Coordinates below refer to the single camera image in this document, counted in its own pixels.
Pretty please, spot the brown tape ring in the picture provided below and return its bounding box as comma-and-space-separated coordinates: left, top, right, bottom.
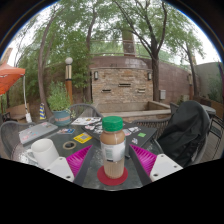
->
62, 140, 78, 150

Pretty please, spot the black jacket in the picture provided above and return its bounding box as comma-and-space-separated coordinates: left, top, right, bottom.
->
165, 100, 212, 168

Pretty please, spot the green plant in blue pot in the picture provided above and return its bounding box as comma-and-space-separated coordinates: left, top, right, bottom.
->
47, 81, 73, 127

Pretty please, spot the white ceramic mug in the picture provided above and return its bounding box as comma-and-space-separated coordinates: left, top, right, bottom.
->
25, 138, 60, 169

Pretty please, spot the dark-trunked tree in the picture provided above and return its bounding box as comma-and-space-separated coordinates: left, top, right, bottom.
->
113, 0, 188, 103

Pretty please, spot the yellow blue striped post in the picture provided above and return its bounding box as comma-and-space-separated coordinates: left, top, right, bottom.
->
39, 102, 47, 121

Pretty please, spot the leaning grey-trunked tree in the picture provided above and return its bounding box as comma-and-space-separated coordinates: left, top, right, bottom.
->
19, 0, 101, 119

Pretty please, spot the stone brick fountain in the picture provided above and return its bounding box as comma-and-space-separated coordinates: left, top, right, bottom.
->
90, 56, 171, 123

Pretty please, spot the orange parasol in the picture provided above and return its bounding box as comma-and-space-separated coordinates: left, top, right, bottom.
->
0, 62, 33, 124

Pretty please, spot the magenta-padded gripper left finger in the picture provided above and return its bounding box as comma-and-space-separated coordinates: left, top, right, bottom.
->
43, 144, 96, 187

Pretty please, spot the grey laptop with stickers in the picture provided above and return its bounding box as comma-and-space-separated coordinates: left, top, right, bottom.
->
18, 121, 59, 145

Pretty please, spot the globe-topped lamp post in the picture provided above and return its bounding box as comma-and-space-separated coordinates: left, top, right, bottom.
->
64, 56, 74, 106

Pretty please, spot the green-capped brown drink bottle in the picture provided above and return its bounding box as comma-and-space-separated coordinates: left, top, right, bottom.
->
99, 115, 127, 180

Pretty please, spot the grey wicker chair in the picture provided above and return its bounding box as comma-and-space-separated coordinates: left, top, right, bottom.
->
49, 103, 104, 126
0, 120, 36, 159
131, 109, 218, 166

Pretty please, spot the yellow card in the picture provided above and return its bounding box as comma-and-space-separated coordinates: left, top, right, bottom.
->
73, 132, 93, 144

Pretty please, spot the white sticker sheet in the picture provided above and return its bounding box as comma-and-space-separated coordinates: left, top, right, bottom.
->
70, 116, 102, 127

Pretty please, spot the blue printed card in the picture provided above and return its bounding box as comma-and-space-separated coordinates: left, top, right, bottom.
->
57, 127, 76, 135

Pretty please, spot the flat round red coaster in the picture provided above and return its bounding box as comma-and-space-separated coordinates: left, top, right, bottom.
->
96, 165, 129, 187

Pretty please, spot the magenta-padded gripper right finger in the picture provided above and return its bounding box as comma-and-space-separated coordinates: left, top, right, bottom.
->
127, 143, 184, 187

